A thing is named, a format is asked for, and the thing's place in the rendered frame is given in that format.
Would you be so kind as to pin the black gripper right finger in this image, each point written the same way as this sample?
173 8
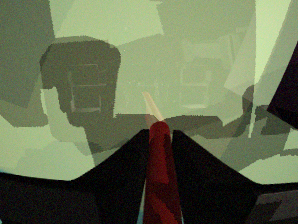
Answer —
212 193

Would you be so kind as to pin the red peg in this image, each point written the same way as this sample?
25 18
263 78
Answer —
161 202

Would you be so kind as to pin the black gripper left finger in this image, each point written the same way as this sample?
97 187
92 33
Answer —
107 194

